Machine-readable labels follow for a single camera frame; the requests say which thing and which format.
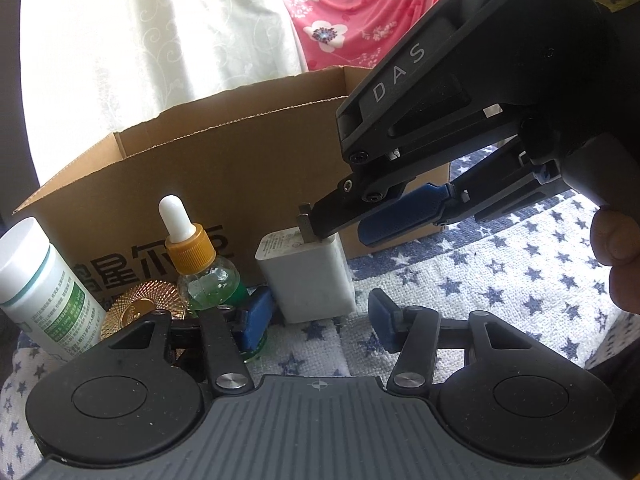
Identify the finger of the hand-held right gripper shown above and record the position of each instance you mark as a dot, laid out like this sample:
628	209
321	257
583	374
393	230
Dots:
400	215
345	200

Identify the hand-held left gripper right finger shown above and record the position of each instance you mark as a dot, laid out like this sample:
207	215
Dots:
382	317

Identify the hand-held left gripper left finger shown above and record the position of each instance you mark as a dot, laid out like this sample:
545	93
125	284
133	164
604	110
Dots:
255	320

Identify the white charger plug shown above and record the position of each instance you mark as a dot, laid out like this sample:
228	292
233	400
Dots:
305	280

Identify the green dropper bottle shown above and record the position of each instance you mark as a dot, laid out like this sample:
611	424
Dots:
200	270

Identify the black jar with gold lid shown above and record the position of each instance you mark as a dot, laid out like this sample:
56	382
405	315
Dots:
135	305

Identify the brown cardboard box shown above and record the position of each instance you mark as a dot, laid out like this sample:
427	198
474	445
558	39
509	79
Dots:
225	170

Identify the white pill bottle green label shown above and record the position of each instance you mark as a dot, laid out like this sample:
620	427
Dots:
30	270

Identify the person's right hand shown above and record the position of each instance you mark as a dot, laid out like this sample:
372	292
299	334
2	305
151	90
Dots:
622	255

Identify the pink floral cloth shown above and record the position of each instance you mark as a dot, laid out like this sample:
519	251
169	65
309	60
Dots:
350	10

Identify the white patterned curtain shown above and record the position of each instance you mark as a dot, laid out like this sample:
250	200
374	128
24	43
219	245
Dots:
150	35

